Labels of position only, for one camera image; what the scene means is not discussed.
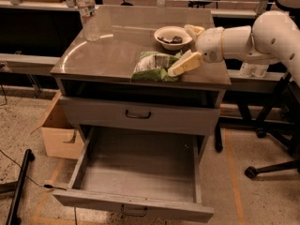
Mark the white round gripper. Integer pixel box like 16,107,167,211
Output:
168,24,224,77

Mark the green jalapeno chip bag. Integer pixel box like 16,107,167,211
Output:
131,52,183,82

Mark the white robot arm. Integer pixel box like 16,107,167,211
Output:
168,10,300,85

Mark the grey drawer cabinet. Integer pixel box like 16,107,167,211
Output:
51,6,231,151

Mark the closed grey upper drawer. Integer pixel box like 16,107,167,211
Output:
59,97,219,135

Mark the open grey middle drawer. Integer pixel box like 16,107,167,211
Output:
53,127,214,222

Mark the dark snack in bowl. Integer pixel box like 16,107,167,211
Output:
157,36,183,44

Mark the white paper bowl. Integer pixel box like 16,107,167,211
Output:
154,26,192,51

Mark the left clear sanitizer bottle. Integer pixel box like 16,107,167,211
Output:
240,62,254,77

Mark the clear sanitizer bottle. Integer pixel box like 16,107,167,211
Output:
252,65,269,78
240,62,254,77

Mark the right clear sanitizer bottle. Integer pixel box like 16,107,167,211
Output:
252,65,269,78

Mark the clear plastic water bottle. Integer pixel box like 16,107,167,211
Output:
76,0,100,41

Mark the cardboard box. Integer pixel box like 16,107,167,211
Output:
32,91,83,159

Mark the black stand leg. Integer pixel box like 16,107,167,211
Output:
0,149,35,225

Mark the black floor cable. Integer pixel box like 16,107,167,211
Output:
0,148,79,225

